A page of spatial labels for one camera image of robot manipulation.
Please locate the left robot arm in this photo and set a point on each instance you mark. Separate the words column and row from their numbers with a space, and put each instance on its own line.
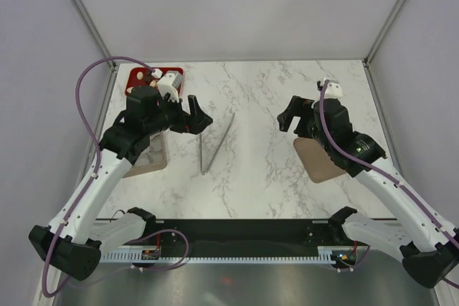
column 69, row 242

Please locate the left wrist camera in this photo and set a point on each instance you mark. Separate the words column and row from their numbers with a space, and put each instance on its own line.
column 169, row 84

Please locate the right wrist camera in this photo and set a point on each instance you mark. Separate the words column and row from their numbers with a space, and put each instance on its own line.
column 329, row 89

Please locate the metal tongs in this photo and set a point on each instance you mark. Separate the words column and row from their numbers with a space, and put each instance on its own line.
column 208, row 157

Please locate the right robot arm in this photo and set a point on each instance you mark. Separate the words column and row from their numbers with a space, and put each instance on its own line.
column 426, row 244

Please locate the left aluminium frame post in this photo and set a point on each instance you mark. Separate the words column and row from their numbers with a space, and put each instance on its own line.
column 91, row 27

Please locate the right aluminium frame post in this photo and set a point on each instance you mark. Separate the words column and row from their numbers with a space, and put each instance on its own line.
column 383, row 32

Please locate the gold chocolate box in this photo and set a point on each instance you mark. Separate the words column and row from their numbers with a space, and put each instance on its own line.
column 152, row 159

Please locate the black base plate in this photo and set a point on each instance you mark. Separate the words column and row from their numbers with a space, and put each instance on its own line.
column 253, row 237

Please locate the red chocolate tray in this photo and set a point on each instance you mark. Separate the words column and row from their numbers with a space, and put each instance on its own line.
column 149, row 76

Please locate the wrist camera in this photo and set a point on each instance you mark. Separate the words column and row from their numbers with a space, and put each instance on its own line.
column 169, row 84
column 329, row 89

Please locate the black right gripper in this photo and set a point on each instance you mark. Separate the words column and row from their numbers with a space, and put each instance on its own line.
column 298, row 107

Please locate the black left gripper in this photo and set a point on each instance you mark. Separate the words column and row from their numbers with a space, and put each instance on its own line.
column 196, row 121

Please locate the aluminium frame post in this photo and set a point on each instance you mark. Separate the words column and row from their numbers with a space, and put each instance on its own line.
column 383, row 32
column 91, row 27

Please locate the gold box lid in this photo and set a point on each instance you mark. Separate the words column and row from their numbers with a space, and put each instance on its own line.
column 317, row 163

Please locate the white cable duct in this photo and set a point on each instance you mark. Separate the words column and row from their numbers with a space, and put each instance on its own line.
column 136, row 255

